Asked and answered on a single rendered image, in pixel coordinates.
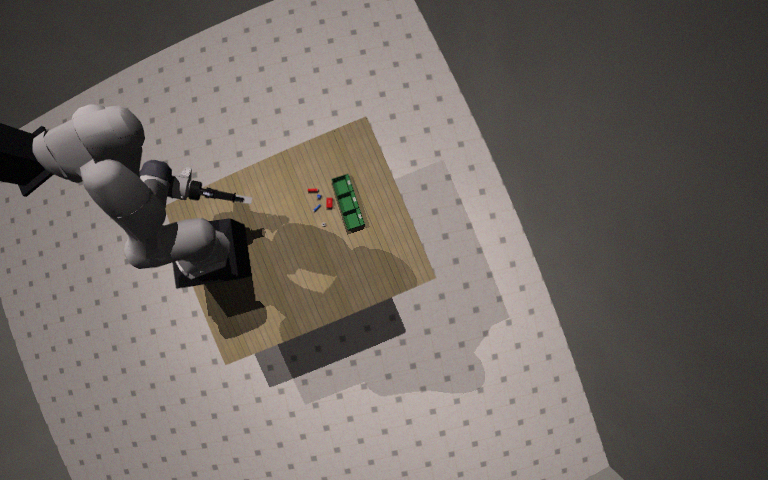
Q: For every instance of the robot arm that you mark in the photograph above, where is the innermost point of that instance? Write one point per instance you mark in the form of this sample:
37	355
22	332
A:
84	146

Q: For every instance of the green three-compartment bin rack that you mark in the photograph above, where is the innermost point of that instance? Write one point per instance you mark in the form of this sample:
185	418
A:
347	202

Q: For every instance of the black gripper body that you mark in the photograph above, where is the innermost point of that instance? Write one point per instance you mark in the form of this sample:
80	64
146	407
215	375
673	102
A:
196	190

